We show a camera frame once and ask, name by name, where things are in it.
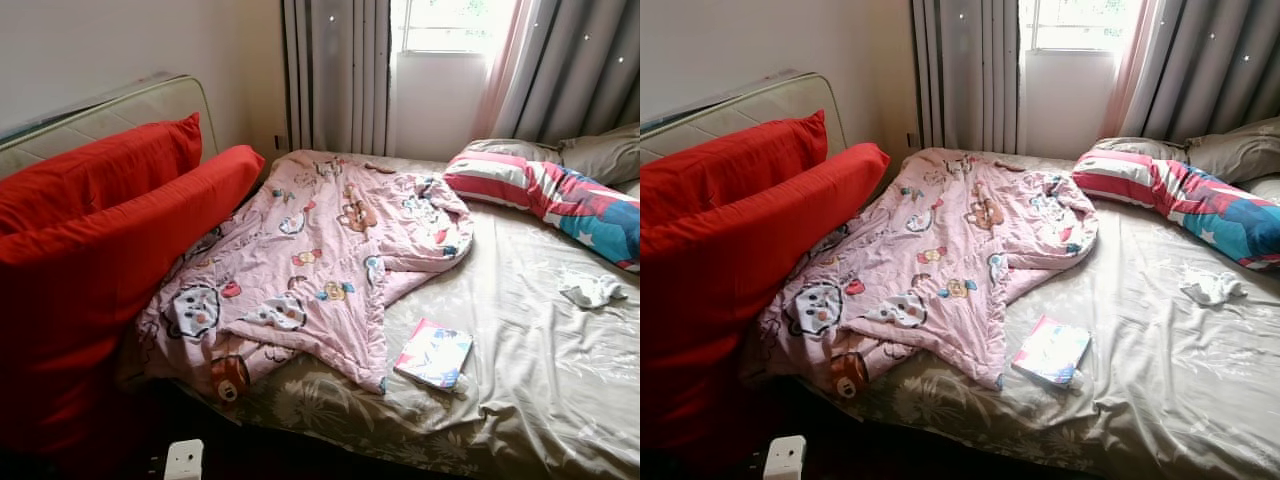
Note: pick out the white crumpled cloth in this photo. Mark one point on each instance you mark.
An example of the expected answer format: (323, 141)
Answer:
(1212, 288)
(590, 290)

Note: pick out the brown crumpled pillow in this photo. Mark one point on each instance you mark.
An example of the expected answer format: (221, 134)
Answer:
(605, 155)
(1235, 152)

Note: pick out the striped red blue bolster pillow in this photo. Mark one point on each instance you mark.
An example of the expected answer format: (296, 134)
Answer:
(550, 200)
(1180, 200)

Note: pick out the smaller red cushion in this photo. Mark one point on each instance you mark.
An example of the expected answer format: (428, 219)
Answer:
(720, 170)
(90, 175)

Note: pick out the large red cushion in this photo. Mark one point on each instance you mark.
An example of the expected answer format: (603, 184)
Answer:
(90, 300)
(730, 300)

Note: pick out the flat grey-brown pillow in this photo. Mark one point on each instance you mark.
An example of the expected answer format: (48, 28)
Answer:
(1140, 147)
(510, 149)

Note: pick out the beige quilted mattress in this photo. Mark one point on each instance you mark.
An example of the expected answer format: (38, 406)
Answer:
(770, 100)
(130, 105)

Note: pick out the pink sheer curtain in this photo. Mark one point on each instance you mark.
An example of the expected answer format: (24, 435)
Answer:
(1128, 80)
(500, 80)

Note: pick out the small white crumpled tissue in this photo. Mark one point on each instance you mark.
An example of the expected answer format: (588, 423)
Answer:
(462, 382)
(1079, 378)

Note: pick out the anime cover comic book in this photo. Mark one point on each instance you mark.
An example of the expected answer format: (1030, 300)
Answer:
(1050, 350)
(433, 353)

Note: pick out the bright barred window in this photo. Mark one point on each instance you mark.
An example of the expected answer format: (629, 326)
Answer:
(455, 25)
(1085, 25)

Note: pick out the pink cartoon print quilt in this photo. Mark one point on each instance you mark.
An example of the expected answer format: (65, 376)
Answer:
(940, 250)
(320, 250)

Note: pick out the beige bed pillow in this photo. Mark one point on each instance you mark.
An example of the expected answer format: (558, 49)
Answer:
(1268, 190)

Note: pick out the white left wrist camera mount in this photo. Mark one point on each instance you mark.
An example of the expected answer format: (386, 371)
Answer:
(784, 458)
(183, 460)

